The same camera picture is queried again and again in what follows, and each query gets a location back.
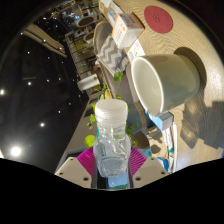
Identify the group of round-backed chairs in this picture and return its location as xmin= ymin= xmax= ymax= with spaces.
xmin=64 ymin=0 xmax=101 ymax=44

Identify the white ceramic mug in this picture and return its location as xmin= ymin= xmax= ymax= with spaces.
xmin=130 ymin=53 xmax=201 ymax=117

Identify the green potted plant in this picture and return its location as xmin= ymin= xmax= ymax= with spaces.
xmin=83 ymin=70 xmax=151 ymax=151

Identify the clear plastic bottle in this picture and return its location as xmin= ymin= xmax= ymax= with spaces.
xmin=92 ymin=98 xmax=132 ymax=178

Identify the grey curved sofa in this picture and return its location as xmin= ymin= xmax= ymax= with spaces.
xmin=54 ymin=21 xmax=141 ymax=174

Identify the flat round red coaster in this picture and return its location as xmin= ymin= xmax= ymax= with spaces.
xmin=143 ymin=4 xmax=174 ymax=34

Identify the white cylindrical column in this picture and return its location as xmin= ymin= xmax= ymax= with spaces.
xmin=77 ymin=73 xmax=100 ymax=92

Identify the group of ceiling lights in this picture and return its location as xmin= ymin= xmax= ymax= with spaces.
xmin=0 ymin=29 xmax=68 ymax=158

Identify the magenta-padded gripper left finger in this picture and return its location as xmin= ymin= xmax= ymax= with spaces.
xmin=54 ymin=147 xmax=98 ymax=188

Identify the small light blue carton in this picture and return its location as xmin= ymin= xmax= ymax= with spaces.
xmin=148 ymin=111 xmax=174 ymax=132

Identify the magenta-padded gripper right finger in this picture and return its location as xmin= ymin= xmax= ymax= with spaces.
xmin=128 ymin=146 xmax=170 ymax=188

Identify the grey zigzag pillow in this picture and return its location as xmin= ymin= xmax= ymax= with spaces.
xmin=98 ymin=34 xmax=129 ymax=73

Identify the white tube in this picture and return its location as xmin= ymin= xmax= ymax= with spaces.
xmin=161 ymin=123 xmax=179 ymax=168

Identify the printed paper leaflet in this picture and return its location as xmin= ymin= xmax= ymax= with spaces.
xmin=126 ymin=39 xmax=146 ymax=64

